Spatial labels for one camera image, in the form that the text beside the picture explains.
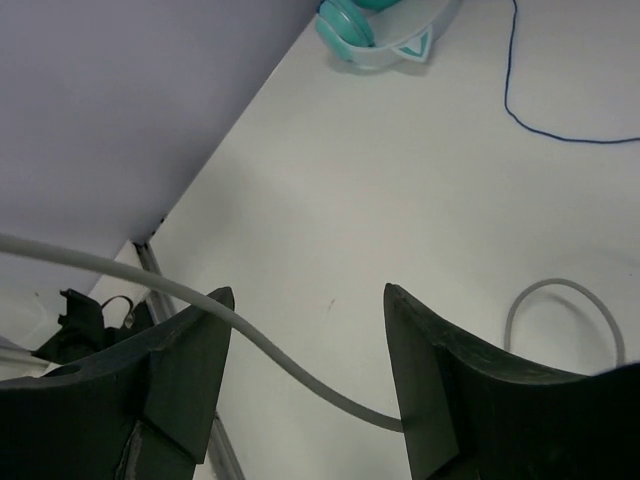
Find teal cat-ear headphones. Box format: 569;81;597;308
315;0;460;70

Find grey headphone cable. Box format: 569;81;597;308
0;232;626;434

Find blue thin headphone cable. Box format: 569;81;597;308
503;0;640;145

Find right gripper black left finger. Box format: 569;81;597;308
1;306;231;479

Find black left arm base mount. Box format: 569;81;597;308
30;289;163;370

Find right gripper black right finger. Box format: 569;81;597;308
384;284;639;479

